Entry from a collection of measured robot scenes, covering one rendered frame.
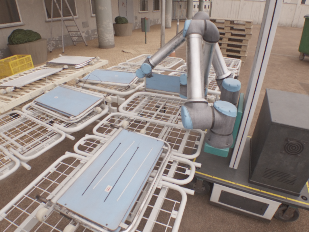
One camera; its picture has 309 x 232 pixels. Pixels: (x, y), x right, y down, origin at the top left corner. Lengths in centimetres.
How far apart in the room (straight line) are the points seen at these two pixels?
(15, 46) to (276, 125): 617
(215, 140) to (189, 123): 23
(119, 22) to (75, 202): 1007
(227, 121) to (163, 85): 117
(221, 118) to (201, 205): 81
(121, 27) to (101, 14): 330
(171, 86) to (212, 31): 97
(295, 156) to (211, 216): 76
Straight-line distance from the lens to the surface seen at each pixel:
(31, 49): 634
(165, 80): 219
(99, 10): 762
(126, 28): 1077
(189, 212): 168
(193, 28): 138
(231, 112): 121
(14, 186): 220
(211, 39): 144
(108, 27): 763
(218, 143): 130
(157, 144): 135
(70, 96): 219
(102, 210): 103
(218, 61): 175
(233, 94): 166
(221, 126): 124
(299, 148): 137
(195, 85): 123
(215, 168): 157
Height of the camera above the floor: 140
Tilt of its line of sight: 30 degrees down
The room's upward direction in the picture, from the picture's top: straight up
